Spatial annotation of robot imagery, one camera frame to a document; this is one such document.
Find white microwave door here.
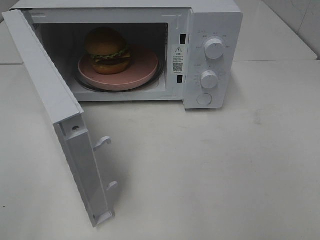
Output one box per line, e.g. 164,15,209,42
2,10,118,227

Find lower white microwave knob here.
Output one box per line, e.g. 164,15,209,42
200,70,219,89

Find upper white microwave knob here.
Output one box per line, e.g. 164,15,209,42
204,36,225,60

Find white warning label sticker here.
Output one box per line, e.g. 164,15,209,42
171,44,186,74

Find glass microwave turntable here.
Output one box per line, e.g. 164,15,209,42
73,58,166,93

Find white microwave oven body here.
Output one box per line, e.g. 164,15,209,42
8,0,243,109

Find toy burger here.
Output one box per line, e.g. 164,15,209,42
84,27,131,75

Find white microwave knob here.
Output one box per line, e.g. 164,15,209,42
200,70,219,89
204,36,225,60

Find pink round plate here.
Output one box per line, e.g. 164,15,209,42
78,44,159,92

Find white adjacent table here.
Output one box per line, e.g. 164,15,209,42
233,0,317,62

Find round white door button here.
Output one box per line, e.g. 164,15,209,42
196,93,213,106

